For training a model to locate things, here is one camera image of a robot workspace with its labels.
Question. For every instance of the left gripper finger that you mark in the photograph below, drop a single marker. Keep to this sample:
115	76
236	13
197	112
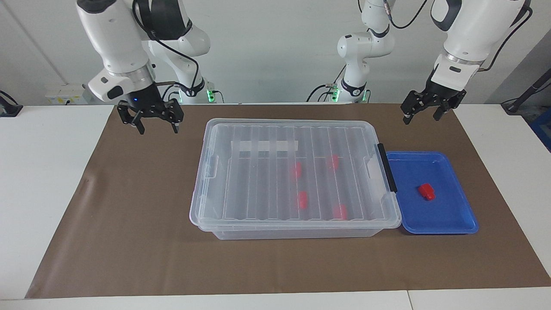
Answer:
414	102
445	105

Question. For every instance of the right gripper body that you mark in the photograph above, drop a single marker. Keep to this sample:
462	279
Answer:
144	101

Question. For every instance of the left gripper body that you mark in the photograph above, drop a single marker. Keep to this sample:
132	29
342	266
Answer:
445	95

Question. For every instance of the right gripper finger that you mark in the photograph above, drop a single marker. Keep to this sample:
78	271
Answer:
174	112
129	116

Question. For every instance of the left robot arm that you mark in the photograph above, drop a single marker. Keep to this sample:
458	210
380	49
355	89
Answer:
469	30

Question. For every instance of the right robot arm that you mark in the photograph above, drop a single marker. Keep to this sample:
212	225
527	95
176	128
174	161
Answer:
112	38

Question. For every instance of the black box latch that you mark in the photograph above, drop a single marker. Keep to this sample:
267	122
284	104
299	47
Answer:
387	170

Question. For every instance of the red block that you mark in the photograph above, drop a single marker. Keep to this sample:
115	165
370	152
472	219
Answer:
302	199
340	211
297	171
427	192
334	161

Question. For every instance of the blue box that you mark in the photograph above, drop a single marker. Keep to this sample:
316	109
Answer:
543	129

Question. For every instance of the clear plastic storage box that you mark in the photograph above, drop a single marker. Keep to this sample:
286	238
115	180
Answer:
292	234

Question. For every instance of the black stand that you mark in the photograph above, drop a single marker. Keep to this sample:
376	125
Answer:
10	110
516	103

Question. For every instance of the blue plastic tray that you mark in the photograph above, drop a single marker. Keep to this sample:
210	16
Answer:
447	215

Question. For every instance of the clear plastic lid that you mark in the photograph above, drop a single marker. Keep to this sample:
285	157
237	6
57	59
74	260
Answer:
258	189

